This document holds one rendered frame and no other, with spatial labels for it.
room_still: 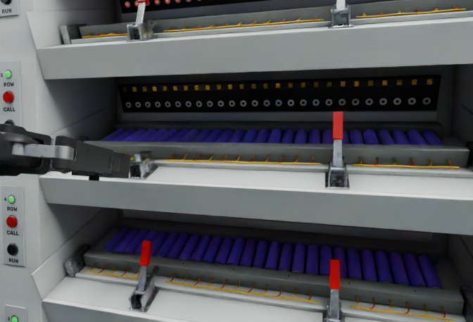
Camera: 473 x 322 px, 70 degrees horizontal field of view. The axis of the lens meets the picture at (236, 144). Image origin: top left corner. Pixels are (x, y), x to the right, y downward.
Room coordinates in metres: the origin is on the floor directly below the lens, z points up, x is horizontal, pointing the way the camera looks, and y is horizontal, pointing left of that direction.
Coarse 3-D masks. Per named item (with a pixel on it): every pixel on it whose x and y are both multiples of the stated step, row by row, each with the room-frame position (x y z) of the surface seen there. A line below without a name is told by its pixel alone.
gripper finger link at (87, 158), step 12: (60, 144) 0.25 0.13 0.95; (72, 144) 0.26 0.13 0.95; (84, 144) 0.29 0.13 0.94; (84, 156) 0.29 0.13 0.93; (96, 156) 0.31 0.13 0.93; (108, 156) 0.33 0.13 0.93; (60, 168) 0.25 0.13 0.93; (72, 168) 0.27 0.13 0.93; (84, 168) 0.29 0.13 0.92; (96, 168) 0.31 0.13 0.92
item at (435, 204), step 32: (64, 128) 0.55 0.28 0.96; (96, 128) 0.62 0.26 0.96; (160, 160) 0.52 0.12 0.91; (192, 160) 0.51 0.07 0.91; (64, 192) 0.50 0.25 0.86; (96, 192) 0.48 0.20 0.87; (128, 192) 0.47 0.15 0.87; (160, 192) 0.45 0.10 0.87; (192, 192) 0.44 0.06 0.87; (224, 192) 0.43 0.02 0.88; (256, 192) 0.42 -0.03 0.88; (288, 192) 0.40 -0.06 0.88; (320, 192) 0.39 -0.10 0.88; (352, 192) 0.39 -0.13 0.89; (384, 192) 0.38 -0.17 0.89; (416, 192) 0.38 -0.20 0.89; (448, 192) 0.37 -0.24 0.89; (352, 224) 0.40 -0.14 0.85; (384, 224) 0.39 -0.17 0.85; (416, 224) 0.38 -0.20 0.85; (448, 224) 0.37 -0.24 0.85
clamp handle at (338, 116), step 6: (336, 114) 0.42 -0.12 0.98; (342, 114) 0.42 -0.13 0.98; (336, 120) 0.42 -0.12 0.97; (342, 120) 0.42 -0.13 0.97; (336, 126) 0.42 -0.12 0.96; (342, 126) 0.41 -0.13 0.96; (336, 132) 0.41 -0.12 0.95; (342, 132) 0.41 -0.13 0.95; (336, 138) 0.41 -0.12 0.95; (342, 138) 0.41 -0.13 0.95; (336, 144) 0.41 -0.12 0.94; (336, 150) 0.41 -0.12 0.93; (336, 156) 0.41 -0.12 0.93; (336, 162) 0.41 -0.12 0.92
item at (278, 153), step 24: (96, 144) 0.54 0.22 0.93; (120, 144) 0.53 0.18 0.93; (144, 144) 0.52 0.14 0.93; (168, 144) 0.51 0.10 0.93; (192, 144) 0.51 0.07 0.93; (216, 144) 0.50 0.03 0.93; (240, 144) 0.49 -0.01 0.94; (264, 144) 0.48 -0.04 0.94; (288, 144) 0.48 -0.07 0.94; (312, 144) 0.47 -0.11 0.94; (360, 144) 0.46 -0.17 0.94; (384, 144) 0.45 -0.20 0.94; (408, 144) 0.44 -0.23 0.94; (432, 144) 0.44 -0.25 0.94
